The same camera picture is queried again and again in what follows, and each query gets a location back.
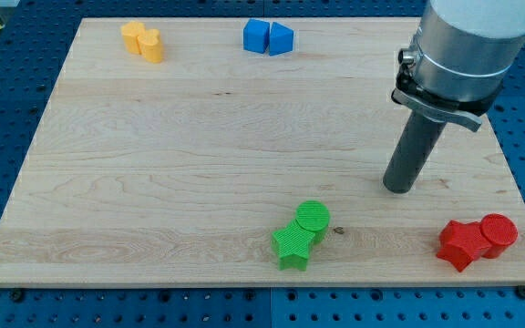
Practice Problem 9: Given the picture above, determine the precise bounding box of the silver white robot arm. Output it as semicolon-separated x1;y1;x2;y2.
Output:
392;0;525;131

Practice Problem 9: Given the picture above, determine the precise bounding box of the green circle block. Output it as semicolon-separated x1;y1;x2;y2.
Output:
295;200;331;244

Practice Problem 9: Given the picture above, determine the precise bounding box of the red circle block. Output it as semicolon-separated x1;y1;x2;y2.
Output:
480;213;519;259

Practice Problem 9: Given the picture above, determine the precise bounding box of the light wooden board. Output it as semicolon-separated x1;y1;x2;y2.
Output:
0;18;525;288

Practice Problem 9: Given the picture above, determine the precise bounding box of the green star block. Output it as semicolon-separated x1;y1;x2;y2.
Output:
271;220;315;272

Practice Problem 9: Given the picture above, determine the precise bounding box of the blue triangle block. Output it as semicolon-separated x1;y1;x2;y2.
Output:
269;22;294;56

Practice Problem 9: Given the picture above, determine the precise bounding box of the blue cube block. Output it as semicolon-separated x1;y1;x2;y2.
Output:
242;18;271;54

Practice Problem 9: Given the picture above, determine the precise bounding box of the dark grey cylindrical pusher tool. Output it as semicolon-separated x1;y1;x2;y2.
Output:
383;111;446;193

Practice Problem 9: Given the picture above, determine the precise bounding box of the yellow heart block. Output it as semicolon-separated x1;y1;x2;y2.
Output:
138;29;164;63

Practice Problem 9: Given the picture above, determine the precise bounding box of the yellow star block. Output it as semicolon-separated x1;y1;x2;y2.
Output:
120;21;145;55

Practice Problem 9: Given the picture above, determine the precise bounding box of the red star block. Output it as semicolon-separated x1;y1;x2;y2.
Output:
436;220;491;272

